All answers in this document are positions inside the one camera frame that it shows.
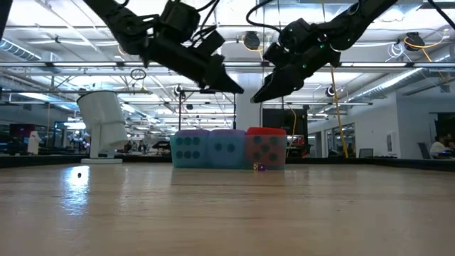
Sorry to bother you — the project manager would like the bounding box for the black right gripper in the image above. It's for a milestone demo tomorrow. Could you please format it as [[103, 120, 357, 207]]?
[[251, 38, 342, 104]]

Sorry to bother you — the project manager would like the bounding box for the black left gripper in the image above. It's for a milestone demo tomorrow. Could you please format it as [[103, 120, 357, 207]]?
[[141, 33, 245, 95]]

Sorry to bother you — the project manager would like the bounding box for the red foam die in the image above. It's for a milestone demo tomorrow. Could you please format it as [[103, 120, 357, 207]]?
[[245, 127, 287, 169]]

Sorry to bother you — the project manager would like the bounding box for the purple foam die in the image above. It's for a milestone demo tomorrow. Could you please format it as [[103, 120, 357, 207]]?
[[208, 129, 247, 169], [170, 129, 210, 169]]

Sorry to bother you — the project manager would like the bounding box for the teal translucent plastic bin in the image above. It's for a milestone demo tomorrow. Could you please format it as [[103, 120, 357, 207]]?
[[169, 127, 288, 170]]

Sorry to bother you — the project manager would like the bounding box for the black cabinet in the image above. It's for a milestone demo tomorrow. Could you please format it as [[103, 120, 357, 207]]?
[[262, 108, 309, 157]]

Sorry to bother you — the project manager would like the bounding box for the white square pillar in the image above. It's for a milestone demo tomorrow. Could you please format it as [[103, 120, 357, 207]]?
[[236, 73, 264, 131]]

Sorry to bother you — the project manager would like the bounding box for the person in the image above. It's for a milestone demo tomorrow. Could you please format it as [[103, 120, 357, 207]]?
[[429, 133, 455, 160]]

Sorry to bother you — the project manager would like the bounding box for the white bottle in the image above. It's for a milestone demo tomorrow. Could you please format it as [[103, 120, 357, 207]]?
[[27, 130, 43, 156]]

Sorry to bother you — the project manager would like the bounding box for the dark red monitor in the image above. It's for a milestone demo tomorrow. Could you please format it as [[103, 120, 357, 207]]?
[[9, 123, 36, 139]]

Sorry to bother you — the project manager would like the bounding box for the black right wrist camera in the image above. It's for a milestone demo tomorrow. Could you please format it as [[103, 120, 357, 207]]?
[[262, 41, 287, 68]]

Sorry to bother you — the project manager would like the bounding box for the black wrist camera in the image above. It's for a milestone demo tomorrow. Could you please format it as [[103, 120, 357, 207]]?
[[191, 29, 227, 58], [262, 41, 287, 68]]

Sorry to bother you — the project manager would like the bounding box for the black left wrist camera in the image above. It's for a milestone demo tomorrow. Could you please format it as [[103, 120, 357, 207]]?
[[191, 29, 227, 58]]

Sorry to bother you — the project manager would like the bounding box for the black background rig frame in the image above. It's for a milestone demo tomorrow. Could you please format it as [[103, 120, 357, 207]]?
[[176, 85, 237, 131]]

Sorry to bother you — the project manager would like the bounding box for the black ceiling cable reel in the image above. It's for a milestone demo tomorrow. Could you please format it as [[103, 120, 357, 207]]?
[[404, 31, 427, 52], [242, 31, 262, 51]]

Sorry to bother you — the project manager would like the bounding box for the yellow cable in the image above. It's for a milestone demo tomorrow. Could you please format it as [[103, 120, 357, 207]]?
[[328, 63, 350, 159]]

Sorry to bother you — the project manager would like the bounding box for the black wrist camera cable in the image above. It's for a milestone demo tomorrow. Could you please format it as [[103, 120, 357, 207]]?
[[245, 0, 282, 33]]

